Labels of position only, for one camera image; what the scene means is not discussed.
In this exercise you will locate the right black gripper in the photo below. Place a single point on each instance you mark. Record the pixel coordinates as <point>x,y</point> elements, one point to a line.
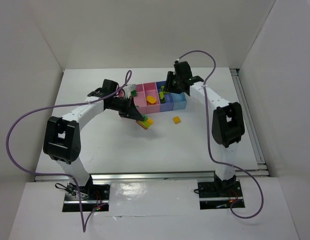
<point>169,82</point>

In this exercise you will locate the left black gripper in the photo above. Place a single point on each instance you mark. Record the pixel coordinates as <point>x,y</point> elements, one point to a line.
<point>128,107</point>

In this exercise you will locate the orange lego plate stack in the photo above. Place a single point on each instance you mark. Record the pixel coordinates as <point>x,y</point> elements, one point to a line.
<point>146,124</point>

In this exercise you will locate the dark green square lego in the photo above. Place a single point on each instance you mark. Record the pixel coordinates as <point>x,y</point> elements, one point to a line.
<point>134,93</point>

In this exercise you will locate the yellow round flower lego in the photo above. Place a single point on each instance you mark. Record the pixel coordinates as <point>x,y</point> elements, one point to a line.
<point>150,100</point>

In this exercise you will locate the lime lego with slope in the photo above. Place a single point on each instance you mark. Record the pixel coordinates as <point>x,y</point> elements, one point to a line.
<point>161,95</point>

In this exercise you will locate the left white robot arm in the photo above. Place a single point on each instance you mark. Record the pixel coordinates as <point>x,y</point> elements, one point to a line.
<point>62,141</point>

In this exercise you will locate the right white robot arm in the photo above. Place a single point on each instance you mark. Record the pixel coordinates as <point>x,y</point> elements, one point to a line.
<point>225,122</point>

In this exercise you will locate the small pink container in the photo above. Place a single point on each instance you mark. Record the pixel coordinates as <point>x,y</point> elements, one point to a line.
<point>150,89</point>

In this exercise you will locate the light blue container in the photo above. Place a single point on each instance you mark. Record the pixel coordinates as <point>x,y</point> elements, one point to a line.
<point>179,101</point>

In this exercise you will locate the large pink container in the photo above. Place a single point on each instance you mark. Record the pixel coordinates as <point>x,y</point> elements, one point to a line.
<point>139,100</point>

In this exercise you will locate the dark blue container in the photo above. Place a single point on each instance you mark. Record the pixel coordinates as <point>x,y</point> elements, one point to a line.
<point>168,106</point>

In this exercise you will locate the yellow square lego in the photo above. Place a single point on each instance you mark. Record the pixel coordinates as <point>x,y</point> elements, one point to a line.
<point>176,120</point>

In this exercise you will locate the right aluminium rail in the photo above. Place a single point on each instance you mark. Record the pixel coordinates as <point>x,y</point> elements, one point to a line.
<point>262,168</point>

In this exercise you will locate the aluminium rail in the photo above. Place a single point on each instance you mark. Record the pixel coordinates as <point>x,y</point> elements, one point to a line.
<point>152,176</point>
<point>262,168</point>

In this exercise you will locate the front aluminium rail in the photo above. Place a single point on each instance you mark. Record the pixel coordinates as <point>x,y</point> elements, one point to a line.
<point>152,176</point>

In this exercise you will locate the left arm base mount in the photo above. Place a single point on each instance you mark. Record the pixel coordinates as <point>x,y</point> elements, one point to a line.
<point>97,199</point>

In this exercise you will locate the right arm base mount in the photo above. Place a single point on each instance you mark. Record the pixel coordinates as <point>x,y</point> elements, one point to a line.
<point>212,199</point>

